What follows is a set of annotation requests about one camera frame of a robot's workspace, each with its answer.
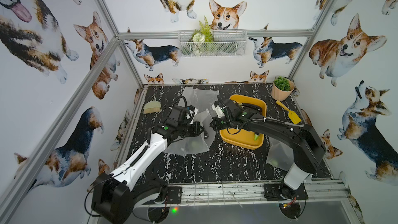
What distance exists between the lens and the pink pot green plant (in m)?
1.06

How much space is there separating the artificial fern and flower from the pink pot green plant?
540 mm

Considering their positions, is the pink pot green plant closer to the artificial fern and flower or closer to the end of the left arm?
the artificial fern and flower

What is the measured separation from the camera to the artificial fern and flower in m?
0.82

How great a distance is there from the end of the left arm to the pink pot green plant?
2.14 feet

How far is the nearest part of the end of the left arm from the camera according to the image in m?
0.67
